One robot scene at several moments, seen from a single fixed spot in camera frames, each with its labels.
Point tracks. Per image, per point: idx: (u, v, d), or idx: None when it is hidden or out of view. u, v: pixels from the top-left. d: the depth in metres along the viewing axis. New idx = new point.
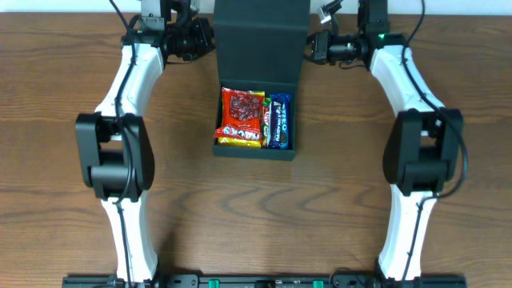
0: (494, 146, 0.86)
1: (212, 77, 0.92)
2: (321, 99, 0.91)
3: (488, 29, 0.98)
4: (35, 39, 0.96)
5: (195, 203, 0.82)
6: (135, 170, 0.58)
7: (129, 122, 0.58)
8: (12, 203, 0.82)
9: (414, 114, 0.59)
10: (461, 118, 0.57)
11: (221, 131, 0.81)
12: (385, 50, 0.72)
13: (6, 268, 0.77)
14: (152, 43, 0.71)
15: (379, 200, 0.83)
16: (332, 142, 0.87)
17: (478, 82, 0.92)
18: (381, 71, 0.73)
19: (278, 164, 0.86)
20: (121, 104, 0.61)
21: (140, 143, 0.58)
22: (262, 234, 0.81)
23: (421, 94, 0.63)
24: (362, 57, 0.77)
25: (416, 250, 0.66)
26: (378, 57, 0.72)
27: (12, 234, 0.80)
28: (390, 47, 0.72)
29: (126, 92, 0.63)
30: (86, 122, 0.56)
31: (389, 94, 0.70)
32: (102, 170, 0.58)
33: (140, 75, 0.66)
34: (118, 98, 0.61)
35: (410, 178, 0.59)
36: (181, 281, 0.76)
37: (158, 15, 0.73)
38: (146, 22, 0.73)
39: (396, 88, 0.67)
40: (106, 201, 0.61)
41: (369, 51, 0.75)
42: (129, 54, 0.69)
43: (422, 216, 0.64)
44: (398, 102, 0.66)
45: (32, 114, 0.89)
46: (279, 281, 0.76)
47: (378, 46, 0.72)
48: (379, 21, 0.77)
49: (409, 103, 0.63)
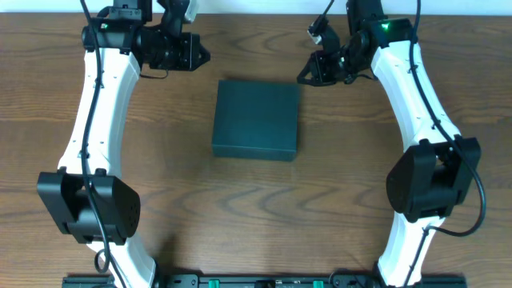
0: (494, 146, 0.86)
1: (212, 77, 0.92)
2: (321, 98, 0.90)
3: (490, 27, 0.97)
4: (35, 39, 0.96)
5: (195, 203, 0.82)
6: (115, 221, 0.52)
7: (98, 179, 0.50)
8: (14, 203, 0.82)
9: (429, 148, 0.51)
10: (478, 150, 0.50)
11: (221, 131, 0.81)
12: (391, 48, 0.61)
13: (8, 268, 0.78)
14: (121, 47, 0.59)
15: (379, 200, 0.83)
16: (332, 142, 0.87)
17: (479, 82, 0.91)
18: (383, 74, 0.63)
19: (278, 164, 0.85)
20: (88, 154, 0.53)
21: (115, 201, 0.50)
22: (262, 234, 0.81)
23: (434, 120, 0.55)
24: (362, 50, 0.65)
25: (419, 266, 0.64)
26: (382, 58, 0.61)
27: (13, 234, 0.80)
28: (398, 46, 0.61)
29: (94, 133, 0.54)
30: (50, 184, 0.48)
31: (394, 103, 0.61)
32: (78, 224, 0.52)
33: (110, 101, 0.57)
34: (85, 146, 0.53)
35: (418, 211, 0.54)
36: (181, 281, 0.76)
37: (134, 8, 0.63)
38: (121, 14, 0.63)
39: (406, 104, 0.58)
40: (90, 243, 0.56)
41: (370, 44, 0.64)
42: (95, 68, 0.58)
43: (425, 241, 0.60)
44: (406, 122, 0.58)
45: (34, 114, 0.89)
46: (279, 281, 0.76)
47: (382, 43, 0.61)
48: (374, 15, 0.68)
49: (419, 131, 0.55)
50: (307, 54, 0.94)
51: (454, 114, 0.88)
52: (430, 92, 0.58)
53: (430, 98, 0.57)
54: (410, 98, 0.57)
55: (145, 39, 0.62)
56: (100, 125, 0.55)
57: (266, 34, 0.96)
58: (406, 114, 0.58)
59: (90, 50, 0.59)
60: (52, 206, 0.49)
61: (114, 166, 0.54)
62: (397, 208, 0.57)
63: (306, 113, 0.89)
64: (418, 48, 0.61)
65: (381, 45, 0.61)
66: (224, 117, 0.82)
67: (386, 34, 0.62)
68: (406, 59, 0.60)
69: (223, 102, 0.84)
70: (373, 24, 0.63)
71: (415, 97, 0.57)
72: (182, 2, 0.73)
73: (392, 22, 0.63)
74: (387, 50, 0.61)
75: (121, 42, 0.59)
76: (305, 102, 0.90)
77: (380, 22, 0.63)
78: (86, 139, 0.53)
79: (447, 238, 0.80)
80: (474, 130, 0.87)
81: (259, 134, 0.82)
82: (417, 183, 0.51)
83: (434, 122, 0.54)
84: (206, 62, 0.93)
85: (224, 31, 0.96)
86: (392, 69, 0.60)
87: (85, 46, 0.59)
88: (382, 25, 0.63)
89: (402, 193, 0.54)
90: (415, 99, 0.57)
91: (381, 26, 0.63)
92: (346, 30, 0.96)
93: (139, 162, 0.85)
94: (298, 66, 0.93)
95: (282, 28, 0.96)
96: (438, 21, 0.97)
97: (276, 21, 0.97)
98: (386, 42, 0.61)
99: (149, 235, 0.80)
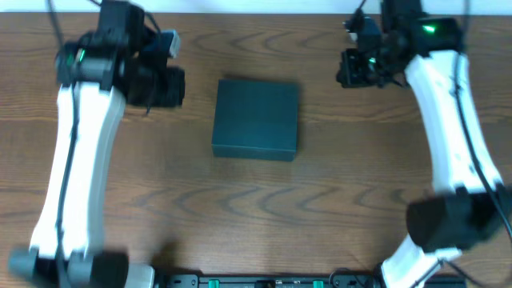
0: (495, 146, 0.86)
1: (212, 76, 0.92)
2: (321, 98, 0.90)
3: (490, 26, 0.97)
4: (34, 39, 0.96)
5: (195, 204, 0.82)
6: None
7: (78, 262, 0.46)
8: (13, 203, 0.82)
9: (460, 200, 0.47)
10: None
11: (221, 131, 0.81)
12: (432, 60, 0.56)
13: (8, 268, 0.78)
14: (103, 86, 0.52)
15: (380, 199, 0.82)
16: (332, 142, 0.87)
17: (479, 82, 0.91)
18: (420, 89, 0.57)
19: (278, 164, 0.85)
20: (64, 214, 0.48)
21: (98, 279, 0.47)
22: (262, 234, 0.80)
23: (475, 159, 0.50)
24: (398, 54, 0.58)
25: (422, 284, 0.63)
26: (422, 71, 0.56)
27: (12, 234, 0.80)
28: (440, 58, 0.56)
29: (72, 186, 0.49)
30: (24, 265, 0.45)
31: (428, 124, 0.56)
32: None
33: (90, 148, 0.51)
34: (61, 205, 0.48)
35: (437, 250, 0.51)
36: (182, 281, 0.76)
37: (120, 33, 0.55)
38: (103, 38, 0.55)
39: (444, 132, 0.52)
40: None
41: (407, 47, 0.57)
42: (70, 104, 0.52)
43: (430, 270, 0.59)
44: (440, 153, 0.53)
45: (34, 114, 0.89)
46: (279, 281, 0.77)
47: (422, 52, 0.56)
48: (411, 12, 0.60)
49: (456, 169, 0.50)
50: (307, 54, 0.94)
51: None
52: (473, 122, 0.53)
53: (473, 128, 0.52)
54: (450, 128, 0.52)
55: (129, 65, 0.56)
56: (86, 162, 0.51)
57: (266, 34, 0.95)
58: (442, 144, 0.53)
59: (66, 87, 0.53)
60: (36, 278, 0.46)
61: (94, 224, 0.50)
62: (415, 239, 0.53)
63: (306, 113, 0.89)
64: (463, 62, 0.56)
65: (421, 54, 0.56)
66: (224, 118, 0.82)
67: (429, 37, 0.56)
68: (450, 77, 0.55)
69: (224, 102, 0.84)
70: (413, 23, 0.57)
71: (454, 126, 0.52)
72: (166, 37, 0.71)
73: (437, 23, 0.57)
74: (430, 63, 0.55)
75: (101, 70, 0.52)
76: (305, 102, 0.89)
77: (422, 22, 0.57)
78: (63, 195, 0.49)
79: None
80: None
81: (259, 134, 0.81)
82: (443, 231, 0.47)
83: (474, 164, 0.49)
84: (206, 62, 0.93)
85: (224, 32, 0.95)
86: (433, 88, 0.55)
87: (59, 82, 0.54)
88: (423, 26, 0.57)
89: (424, 230, 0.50)
90: (455, 129, 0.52)
91: (422, 28, 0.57)
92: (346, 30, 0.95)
93: (139, 162, 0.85)
94: (299, 66, 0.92)
95: (282, 28, 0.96)
96: None
97: (275, 20, 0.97)
98: (427, 52, 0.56)
99: (150, 235, 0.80)
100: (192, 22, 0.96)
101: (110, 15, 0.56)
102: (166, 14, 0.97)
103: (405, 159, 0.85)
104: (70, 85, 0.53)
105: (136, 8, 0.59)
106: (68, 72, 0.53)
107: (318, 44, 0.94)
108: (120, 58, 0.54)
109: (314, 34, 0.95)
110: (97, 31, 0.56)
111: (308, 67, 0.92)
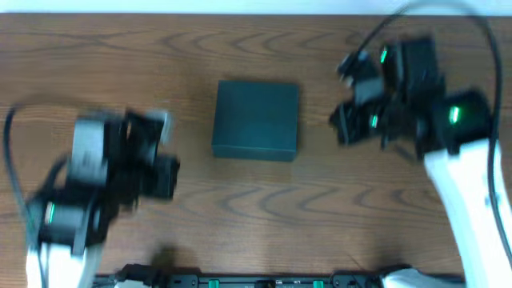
0: None
1: (212, 77, 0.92)
2: (321, 99, 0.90)
3: (491, 26, 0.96)
4: (36, 41, 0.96)
5: (195, 204, 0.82)
6: None
7: None
8: (13, 203, 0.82)
9: None
10: None
11: (222, 130, 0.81)
12: (464, 149, 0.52)
13: (10, 268, 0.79)
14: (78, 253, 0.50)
15: (380, 199, 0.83)
16: (332, 142, 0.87)
17: (479, 83, 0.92)
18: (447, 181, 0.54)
19: (278, 164, 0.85)
20: None
21: None
22: (262, 234, 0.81)
23: None
24: (420, 138, 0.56)
25: None
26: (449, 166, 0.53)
27: (13, 234, 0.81)
28: (471, 145, 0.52)
29: None
30: None
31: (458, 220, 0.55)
32: None
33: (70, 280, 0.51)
34: None
35: None
36: (182, 281, 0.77)
37: (97, 166, 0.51)
38: (79, 173, 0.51)
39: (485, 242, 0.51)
40: None
41: (429, 131, 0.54)
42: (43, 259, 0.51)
43: None
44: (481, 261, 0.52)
45: (34, 114, 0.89)
46: (279, 281, 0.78)
47: (448, 145, 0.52)
48: (427, 75, 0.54)
49: None
50: (307, 55, 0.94)
51: None
52: (510, 229, 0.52)
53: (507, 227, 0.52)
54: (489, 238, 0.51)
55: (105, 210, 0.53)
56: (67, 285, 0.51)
57: (266, 34, 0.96)
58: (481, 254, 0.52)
59: (36, 250, 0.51)
60: None
61: None
62: None
63: (306, 113, 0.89)
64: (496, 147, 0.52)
65: (447, 148, 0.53)
66: (224, 118, 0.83)
67: (454, 125, 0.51)
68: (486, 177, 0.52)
69: (224, 102, 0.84)
70: (435, 110, 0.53)
71: (490, 238, 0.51)
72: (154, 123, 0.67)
73: (465, 99, 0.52)
74: (462, 151, 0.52)
75: (76, 221, 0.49)
76: (305, 102, 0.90)
77: (449, 105, 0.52)
78: None
79: (445, 239, 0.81)
80: None
81: (260, 133, 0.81)
82: None
83: None
84: (206, 63, 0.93)
85: (224, 32, 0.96)
86: (466, 187, 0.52)
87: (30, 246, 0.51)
88: (450, 108, 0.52)
89: None
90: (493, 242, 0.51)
91: (449, 118, 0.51)
92: (346, 30, 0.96)
93: None
94: (298, 66, 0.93)
95: (282, 29, 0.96)
96: (439, 21, 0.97)
97: (275, 20, 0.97)
98: (454, 146, 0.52)
99: (150, 235, 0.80)
100: (192, 23, 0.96)
101: (82, 136, 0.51)
102: (166, 14, 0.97)
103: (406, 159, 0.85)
104: (41, 247, 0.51)
105: (106, 121, 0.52)
106: (35, 230, 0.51)
107: (318, 44, 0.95)
108: (98, 206, 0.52)
109: (314, 35, 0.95)
110: (70, 178, 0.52)
111: (308, 68, 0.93)
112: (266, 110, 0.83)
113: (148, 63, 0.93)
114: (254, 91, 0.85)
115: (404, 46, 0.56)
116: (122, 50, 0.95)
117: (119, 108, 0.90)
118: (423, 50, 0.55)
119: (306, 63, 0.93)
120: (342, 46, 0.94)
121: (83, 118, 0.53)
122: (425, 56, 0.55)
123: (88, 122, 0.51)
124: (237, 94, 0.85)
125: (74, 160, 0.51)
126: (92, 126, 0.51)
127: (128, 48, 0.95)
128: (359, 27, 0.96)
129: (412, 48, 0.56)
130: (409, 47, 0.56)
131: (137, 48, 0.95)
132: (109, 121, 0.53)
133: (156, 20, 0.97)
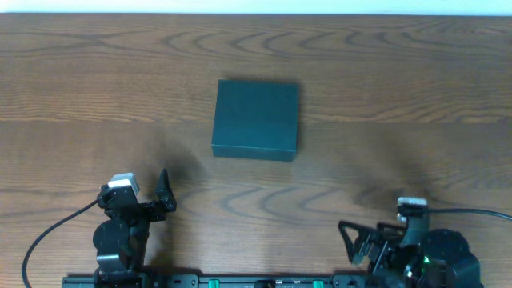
0: (494, 146, 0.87)
1: (212, 77, 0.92)
2: (321, 99, 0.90)
3: (491, 26, 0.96)
4: (35, 40, 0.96)
5: (195, 203, 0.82)
6: None
7: None
8: (13, 203, 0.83)
9: None
10: None
11: (222, 130, 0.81)
12: None
13: (10, 268, 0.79)
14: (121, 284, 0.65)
15: (380, 200, 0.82)
16: (332, 142, 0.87)
17: (478, 82, 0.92)
18: None
19: (278, 164, 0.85)
20: None
21: None
22: (262, 234, 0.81)
23: None
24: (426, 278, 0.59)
25: None
26: None
27: (13, 234, 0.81)
28: None
29: None
30: None
31: None
32: None
33: None
34: None
35: None
36: (181, 281, 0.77)
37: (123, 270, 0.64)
38: (114, 274, 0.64)
39: None
40: None
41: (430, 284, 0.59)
42: None
43: None
44: None
45: (34, 114, 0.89)
46: (279, 281, 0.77)
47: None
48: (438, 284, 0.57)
49: None
50: (307, 54, 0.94)
51: (453, 114, 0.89)
52: None
53: None
54: None
55: (143, 271, 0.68)
56: None
57: (266, 34, 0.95)
58: None
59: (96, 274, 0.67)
60: None
61: None
62: None
63: (306, 113, 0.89)
64: None
65: None
66: (224, 118, 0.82)
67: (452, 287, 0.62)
68: None
69: (224, 102, 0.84)
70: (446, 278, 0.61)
71: None
72: (126, 190, 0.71)
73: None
74: None
75: None
76: (305, 102, 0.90)
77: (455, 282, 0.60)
78: None
79: None
80: (473, 130, 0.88)
81: (260, 134, 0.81)
82: None
83: None
84: (206, 63, 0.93)
85: (224, 32, 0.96)
86: None
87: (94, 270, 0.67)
88: None
89: None
90: None
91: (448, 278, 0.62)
92: (346, 30, 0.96)
93: (138, 162, 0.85)
94: (298, 66, 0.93)
95: (282, 28, 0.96)
96: (438, 21, 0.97)
97: (275, 20, 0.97)
98: None
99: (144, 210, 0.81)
100: (192, 22, 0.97)
101: (106, 266, 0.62)
102: (167, 14, 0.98)
103: (405, 159, 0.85)
104: None
105: (118, 245, 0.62)
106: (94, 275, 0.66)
107: (318, 44, 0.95)
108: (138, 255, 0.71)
109: (314, 35, 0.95)
110: (104, 272, 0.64)
111: (308, 67, 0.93)
112: (266, 110, 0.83)
113: (148, 63, 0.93)
114: (254, 93, 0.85)
115: (454, 269, 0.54)
116: (122, 50, 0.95)
117: (119, 108, 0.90)
118: (469, 266, 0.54)
119: (306, 63, 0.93)
120: (343, 45, 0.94)
121: (95, 246, 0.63)
122: (460, 254, 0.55)
123: (104, 254, 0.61)
124: (238, 94, 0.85)
125: (108, 271, 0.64)
126: (107, 255, 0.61)
127: (128, 48, 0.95)
128: (359, 27, 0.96)
129: (461, 272, 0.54)
130: (460, 272, 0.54)
131: (137, 47, 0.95)
132: (118, 241, 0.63)
133: (156, 20, 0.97)
